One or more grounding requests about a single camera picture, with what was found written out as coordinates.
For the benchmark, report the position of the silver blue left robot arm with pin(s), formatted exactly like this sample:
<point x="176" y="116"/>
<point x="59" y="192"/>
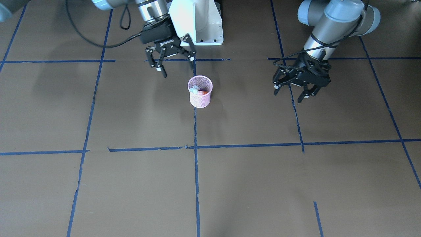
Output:
<point x="333" y="21"/>

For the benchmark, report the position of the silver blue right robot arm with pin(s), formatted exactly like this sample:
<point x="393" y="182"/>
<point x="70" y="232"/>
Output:
<point x="150" y="10"/>

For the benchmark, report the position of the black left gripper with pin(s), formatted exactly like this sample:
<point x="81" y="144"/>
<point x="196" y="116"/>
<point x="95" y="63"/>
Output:
<point x="293" y="75"/>

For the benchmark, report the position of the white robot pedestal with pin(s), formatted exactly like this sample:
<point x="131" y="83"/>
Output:
<point x="201" y="19"/>

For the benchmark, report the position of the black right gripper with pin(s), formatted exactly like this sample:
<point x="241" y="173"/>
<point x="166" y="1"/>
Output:
<point x="168" y="49"/>

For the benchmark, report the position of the pink mesh pen holder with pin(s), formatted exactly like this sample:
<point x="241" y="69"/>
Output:
<point x="200" y="101"/>

